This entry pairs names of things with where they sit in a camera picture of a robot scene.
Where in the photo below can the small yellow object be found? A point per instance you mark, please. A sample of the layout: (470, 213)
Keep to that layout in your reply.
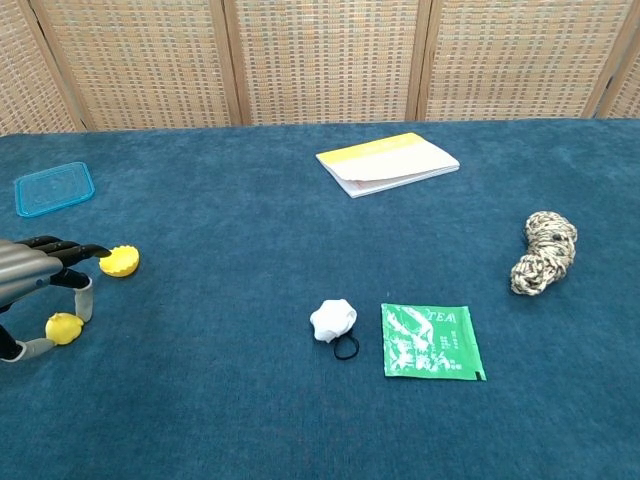
(63, 328)

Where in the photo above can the blue transparent plastic lid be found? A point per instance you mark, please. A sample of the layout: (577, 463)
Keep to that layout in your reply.
(54, 189)

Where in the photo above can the yellow scalloped plastic cup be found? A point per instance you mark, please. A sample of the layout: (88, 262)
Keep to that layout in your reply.
(121, 261)

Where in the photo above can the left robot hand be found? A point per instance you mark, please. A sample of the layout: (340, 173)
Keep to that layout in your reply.
(30, 267)

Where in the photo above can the woven rattan folding screen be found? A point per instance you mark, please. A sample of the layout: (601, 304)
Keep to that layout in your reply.
(320, 60)

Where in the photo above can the blue table cloth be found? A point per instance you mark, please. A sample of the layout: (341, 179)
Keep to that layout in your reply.
(250, 410)

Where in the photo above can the yellow and white notebook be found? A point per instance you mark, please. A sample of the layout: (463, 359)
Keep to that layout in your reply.
(387, 162)

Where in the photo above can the green tea sachet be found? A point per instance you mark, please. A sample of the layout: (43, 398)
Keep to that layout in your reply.
(430, 342)

